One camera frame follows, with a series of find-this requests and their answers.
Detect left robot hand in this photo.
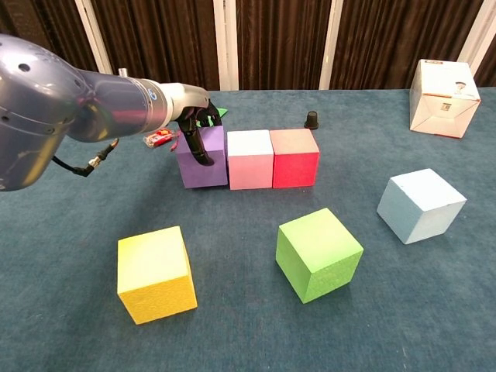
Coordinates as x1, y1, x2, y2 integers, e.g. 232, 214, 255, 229
170, 81, 224, 167

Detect purple foam cube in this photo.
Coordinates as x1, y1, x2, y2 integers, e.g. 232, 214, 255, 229
174, 125, 228, 190

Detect pink foam cube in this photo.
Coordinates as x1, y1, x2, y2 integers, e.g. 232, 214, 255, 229
226, 129, 275, 191

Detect red foam cube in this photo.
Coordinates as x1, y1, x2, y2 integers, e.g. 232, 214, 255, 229
269, 128, 321, 190

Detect light blue foam cube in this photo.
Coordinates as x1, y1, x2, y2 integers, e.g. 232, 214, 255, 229
376, 167, 468, 246

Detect green paper packet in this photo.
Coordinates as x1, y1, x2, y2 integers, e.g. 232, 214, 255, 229
195, 106, 229, 128

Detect red candy wrapper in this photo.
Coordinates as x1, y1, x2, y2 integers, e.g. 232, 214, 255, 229
143, 127, 174, 150

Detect dark brown curtain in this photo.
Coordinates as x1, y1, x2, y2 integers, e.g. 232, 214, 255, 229
0, 0, 496, 98

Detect yellow foam cube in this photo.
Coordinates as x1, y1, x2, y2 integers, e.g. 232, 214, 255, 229
116, 226, 198, 326

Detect green foam cube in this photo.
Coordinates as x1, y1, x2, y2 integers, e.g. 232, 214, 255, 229
274, 207, 365, 305

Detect teal felt table cover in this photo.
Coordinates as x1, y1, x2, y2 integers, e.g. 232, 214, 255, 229
0, 88, 496, 372

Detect white carton box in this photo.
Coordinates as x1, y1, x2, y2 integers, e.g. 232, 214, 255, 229
409, 58, 482, 140

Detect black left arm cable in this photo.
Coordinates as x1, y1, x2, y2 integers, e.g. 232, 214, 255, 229
52, 138, 120, 178

